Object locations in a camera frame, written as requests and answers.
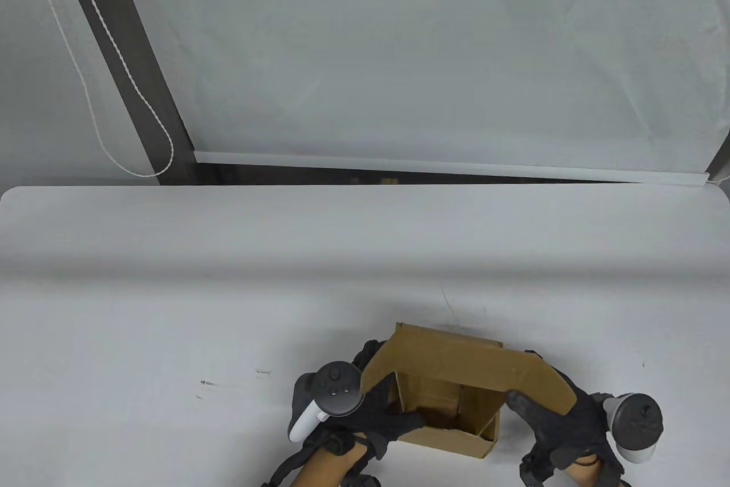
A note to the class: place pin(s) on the person's right forearm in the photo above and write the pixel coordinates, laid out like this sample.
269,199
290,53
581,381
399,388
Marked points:
582,475

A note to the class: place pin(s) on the brown cardboard mailer box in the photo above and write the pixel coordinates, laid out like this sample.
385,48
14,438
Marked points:
456,361

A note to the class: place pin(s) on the white and black controller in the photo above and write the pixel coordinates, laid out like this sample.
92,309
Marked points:
336,390
641,424

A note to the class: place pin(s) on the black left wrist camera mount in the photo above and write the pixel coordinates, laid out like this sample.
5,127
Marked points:
339,444

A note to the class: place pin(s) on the white and black right controller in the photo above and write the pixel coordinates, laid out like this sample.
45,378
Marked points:
641,424

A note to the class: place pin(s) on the dark window frame post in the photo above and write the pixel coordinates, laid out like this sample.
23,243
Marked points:
142,88

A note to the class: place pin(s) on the person's right hand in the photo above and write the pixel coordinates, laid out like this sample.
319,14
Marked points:
576,430

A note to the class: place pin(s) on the wide white roller blind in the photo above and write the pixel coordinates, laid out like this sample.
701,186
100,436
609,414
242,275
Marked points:
428,53

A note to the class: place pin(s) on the person's left forearm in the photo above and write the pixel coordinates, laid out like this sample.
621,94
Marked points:
328,467

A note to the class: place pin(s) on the narrow white roller blind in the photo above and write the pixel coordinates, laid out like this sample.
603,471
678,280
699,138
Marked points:
34,82

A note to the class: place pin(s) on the person's left hand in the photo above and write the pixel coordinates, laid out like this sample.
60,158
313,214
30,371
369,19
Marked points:
382,424

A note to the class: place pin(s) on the dark window frame edge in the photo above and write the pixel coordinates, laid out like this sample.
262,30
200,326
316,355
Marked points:
721,159

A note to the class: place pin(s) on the white and black left controller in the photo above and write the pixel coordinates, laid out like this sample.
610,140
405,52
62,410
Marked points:
336,390

